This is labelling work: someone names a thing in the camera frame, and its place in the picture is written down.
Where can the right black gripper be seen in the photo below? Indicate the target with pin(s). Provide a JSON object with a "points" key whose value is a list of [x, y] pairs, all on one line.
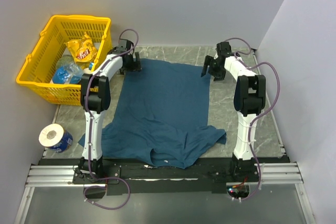
{"points": [[209, 61]]}

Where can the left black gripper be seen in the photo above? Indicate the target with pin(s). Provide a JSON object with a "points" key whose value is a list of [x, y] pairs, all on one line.
{"points": [[136, 67]]}

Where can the blue t-shirt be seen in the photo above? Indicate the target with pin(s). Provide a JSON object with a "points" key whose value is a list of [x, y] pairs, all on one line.
{"points": [[161, 117]]}

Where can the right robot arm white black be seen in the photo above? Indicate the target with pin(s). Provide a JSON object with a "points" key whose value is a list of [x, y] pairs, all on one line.
{"points": [[249, 101]]}

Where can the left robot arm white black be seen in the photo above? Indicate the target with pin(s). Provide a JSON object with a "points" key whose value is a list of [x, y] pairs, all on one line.
{"points": [[95, 99]]}

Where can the small white bottle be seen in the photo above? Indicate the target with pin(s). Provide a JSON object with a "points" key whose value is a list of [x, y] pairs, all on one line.
{"points": [[87, 68]]}

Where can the yellow snack bag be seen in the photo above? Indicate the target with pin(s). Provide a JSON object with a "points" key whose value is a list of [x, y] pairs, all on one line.
{"points": [[82, 50]]}

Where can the blue plastic bag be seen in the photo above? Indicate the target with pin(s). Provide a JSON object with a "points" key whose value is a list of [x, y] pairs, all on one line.
{"points": [[68, 74]]}

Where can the yellow plastic basket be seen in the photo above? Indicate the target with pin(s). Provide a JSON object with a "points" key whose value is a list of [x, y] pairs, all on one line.
{"points": [[40, 65]]}

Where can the toilet paper roll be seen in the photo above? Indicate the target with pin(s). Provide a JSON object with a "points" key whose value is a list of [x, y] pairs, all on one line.
{"points": [[54, 137]]}

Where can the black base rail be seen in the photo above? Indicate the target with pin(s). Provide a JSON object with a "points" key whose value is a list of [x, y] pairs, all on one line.
{"points": [[207, 174]]}

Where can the aluminium frame rail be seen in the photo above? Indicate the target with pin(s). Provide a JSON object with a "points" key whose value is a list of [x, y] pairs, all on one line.
{"points": [[44, 176]]}

